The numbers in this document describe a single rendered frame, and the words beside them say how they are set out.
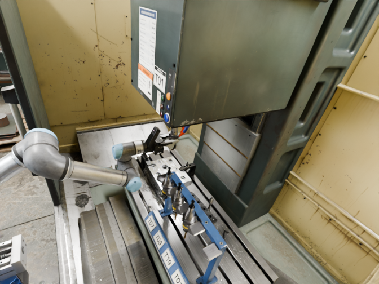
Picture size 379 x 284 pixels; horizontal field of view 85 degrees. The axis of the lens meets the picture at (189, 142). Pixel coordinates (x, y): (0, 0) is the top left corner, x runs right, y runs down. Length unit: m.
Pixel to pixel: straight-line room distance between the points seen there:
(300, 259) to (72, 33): 2.34
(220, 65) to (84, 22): 1.35
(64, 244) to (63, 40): 1.38
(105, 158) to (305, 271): 1.81
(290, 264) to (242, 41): 1.53
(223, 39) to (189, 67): 0.14
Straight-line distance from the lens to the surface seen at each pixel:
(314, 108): 1.47
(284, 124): 1.21
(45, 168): 0.92
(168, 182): 1.05
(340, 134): 1.48
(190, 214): 0.92
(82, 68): 1.96
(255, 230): 1.86
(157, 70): 0.78
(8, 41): 1.14
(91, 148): 2.10
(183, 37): 0.64
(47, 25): 1.89
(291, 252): 1.89
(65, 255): 1.42
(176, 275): 1.15
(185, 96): 0.70
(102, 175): 0.99
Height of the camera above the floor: 1.99
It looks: 33 degrees down
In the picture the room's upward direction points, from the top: 10 degrees clockwise
